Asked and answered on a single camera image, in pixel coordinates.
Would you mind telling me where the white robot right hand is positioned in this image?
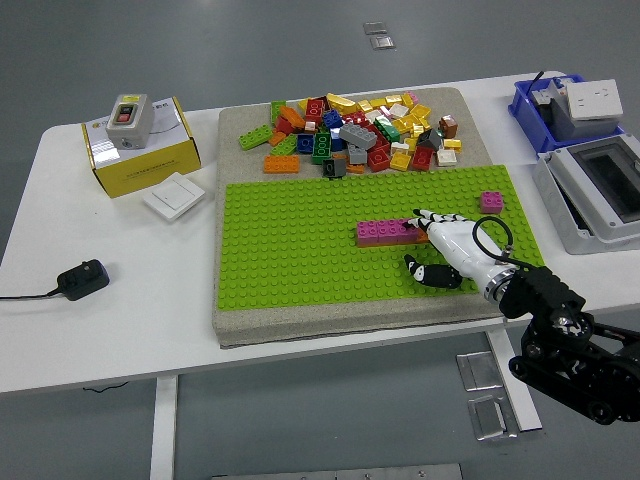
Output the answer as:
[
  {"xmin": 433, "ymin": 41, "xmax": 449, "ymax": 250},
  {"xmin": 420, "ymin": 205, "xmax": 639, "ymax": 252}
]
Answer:
[{"xmin": 403, "ymin": 208, "xmax": 516, "ymax": 291}]

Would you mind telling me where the dark grey sloped toy brick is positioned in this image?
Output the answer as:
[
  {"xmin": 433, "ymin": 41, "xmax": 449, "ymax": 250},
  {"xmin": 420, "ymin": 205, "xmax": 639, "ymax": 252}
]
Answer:
[{"xmin": 416, "ymin": 128, "xmax": 444, "ymax": 150}]

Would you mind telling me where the grey long toy brick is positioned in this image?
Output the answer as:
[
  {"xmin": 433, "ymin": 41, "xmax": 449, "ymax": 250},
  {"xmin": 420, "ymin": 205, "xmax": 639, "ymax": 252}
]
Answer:
[{"xmin": 339, "ymin": 121, "xmax": 378, "ymax": 149}]

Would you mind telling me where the green studded baseplate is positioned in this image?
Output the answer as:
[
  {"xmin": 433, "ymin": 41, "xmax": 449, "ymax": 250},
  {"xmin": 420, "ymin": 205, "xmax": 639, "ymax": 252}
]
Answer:
[{"xmin": 215, "ymin": 164, "xmax": 547, "ymax": 312}]

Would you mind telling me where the dark green toy brick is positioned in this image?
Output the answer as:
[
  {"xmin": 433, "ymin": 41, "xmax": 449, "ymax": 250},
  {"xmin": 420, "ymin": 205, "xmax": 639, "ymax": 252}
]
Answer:
[{"xmin": 311, "ymin": 130, "xmax": 332, "ymax": 165}]

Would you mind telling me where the yellow sloped toy brick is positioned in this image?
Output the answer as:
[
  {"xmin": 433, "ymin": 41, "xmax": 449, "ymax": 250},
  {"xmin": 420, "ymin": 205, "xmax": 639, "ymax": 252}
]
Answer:
[{"xmin": 326, "ymin": 92, "xmax": 358, "ymax": 114}]

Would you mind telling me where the orange flat long toy brick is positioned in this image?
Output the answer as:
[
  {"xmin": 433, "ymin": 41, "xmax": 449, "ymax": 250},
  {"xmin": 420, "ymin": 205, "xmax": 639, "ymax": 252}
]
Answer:
[{"xmin": 262, "ymin": 154, "xmax": 301, "ymax": 174}]

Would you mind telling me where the green long toy brick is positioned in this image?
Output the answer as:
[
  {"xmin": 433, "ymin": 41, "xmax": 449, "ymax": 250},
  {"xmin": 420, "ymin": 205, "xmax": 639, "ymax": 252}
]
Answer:
[
  {"xmin": 269, "ymin": 133, "xmax": 299, "ymax": 156},
  {"xmin": 237, "ymin": 124, "xmax": 274, "ymax": 150}
]

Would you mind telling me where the grey distribution box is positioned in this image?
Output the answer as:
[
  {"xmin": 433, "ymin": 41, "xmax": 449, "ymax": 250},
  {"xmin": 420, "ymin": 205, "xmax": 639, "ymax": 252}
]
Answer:
[{"xmin": 532, "ymin": 133, "xmax": 640, "ymax": 256}]

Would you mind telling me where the blue plastic bin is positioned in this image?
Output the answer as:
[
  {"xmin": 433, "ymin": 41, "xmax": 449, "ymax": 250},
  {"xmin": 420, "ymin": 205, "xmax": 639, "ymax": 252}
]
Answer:
[{"xmin": 508, "ymin": 74, "xmax": 627, "ymax": 154}]

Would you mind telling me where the white table foot bar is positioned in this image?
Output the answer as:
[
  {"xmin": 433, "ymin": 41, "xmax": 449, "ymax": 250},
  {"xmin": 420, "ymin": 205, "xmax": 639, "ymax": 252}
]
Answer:
[{"xmin": 484, "ymin": 329, "xmax": 544, "ymax": 432}]

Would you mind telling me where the grey block under socket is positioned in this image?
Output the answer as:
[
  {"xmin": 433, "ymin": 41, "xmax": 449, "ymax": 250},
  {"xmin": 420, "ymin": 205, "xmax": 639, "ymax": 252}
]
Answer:
[{"xmin": 548, "ymin": 99, "xmax": 619, "ymax": 141}]

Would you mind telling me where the grey-brown foam mat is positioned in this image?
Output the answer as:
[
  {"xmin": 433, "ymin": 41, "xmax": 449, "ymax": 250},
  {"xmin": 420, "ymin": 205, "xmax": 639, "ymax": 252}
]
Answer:
[{"xmin": 211, "ymin": 87, "xmax": 549, "ymax": 350}]

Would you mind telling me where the yellow and white cardboard box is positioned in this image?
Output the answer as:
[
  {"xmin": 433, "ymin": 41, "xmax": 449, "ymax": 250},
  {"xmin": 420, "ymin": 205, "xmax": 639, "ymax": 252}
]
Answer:
[{"xmin": 81, "ymin": 95, "xmax": 203, "ymax": 200}]

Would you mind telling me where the white table leg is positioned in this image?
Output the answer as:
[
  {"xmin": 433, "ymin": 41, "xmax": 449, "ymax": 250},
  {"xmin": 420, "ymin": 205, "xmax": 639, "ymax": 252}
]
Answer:
[{"xmin": 149, "ymin": 374, "xmax": 180, "ymax": 480}]

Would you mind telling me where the black power adapter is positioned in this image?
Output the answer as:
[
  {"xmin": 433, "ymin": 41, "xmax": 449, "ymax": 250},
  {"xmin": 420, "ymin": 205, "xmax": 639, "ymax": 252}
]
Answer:
[{"xmin": 56, "ymin": 258, "xmax": 110, "ymax": 302}]

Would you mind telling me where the white wall socket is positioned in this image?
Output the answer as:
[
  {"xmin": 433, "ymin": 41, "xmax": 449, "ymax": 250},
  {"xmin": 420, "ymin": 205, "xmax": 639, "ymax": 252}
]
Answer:
[{"xmin": 565, "ymin": 79, "xmax": 624, "ymax": 124}]

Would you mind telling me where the white wall switch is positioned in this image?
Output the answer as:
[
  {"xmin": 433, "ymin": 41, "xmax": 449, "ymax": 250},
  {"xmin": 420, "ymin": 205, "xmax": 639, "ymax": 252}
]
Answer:
[{"xmin": 142, "ymin": 171, "xmax": 207, "ymax": 224}]

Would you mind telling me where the grey push-button switch box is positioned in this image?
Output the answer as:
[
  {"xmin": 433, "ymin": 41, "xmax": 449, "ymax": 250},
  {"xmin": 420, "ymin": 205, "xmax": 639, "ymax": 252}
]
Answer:
[{"xmin": 104, "ymin": 93, "xmax": 155, "ymax": 150}]

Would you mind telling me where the black adapter cord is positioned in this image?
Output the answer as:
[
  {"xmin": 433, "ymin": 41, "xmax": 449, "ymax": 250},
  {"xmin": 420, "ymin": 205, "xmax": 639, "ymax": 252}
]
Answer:
[{"xmin": 0, "ymin": 286, "xmax": 64, "ymax": 301}]

